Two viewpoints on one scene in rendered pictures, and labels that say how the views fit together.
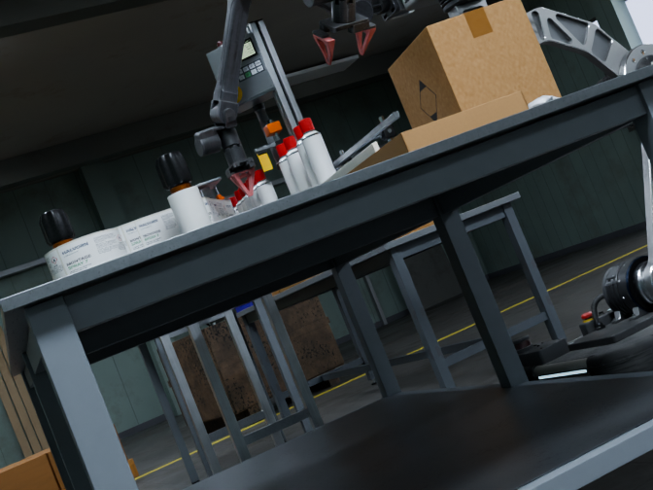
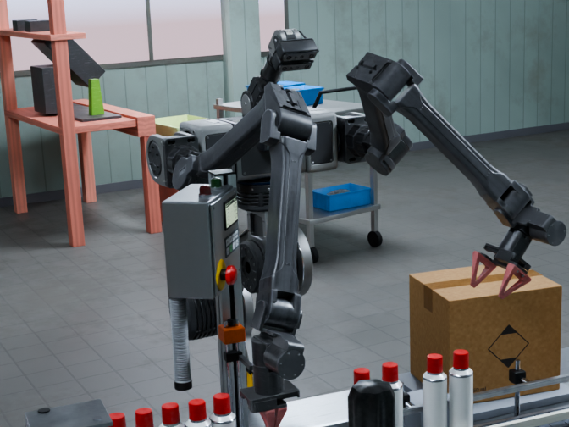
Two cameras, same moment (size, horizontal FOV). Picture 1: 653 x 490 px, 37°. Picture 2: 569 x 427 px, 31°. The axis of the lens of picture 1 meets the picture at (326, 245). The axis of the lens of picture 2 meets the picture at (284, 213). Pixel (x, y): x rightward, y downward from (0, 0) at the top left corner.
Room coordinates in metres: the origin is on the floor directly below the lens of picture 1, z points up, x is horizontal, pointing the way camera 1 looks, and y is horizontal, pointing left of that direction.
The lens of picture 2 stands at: (2.82, 1.98, 1.88)
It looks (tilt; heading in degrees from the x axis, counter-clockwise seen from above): 13 degrees down; 269
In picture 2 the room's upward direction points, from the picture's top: 2 degrees counter-clockwise
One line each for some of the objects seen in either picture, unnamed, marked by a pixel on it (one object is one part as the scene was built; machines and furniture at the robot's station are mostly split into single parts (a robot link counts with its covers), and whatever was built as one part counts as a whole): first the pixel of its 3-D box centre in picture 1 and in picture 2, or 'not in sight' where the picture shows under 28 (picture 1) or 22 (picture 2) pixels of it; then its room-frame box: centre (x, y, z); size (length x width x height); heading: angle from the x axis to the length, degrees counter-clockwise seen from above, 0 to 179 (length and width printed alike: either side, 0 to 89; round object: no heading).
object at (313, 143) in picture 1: (319, 157); (461, 396); (2.42, -0.07, 0.98); 0.05 x 0.05 x 0.20
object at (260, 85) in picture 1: (246, 72); (203, 240); (2.95, 0.03, 1.38); 0.17 x 0.10 x 0.19; 75
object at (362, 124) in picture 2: not in sight; (364, 141); (2.56, -0.65, 1.45); 0.09 x 0.08 x 0.12; 26
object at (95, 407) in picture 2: (201, 187); (68, 418); (3.19, 0.31, 1.14); 0.14 x 0.11 x 0.01; 20
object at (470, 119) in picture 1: (433, 144); not in sight; (1.88, -0.26, 0.85); 0.30 x 0.26 x 0.04; 20
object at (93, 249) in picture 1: (91, 268); not in sight; (2.53, 0.59, 0.95); 0.20 x 0.20 x 0.14
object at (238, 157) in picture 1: (236, 158); (268, 380); (2.83, 0.15, 1.13); 0.10 x 0.07 x 0.07; 21
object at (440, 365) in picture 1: (380, 327); not in sight; (5.53, -0.11, 0.39); 2.20 x 0.80 x 0.78; 26
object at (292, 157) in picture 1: (302, 173); (390, 410); (2.58, -0.01, 0.98); 0.05 x 0.05 x 0.20
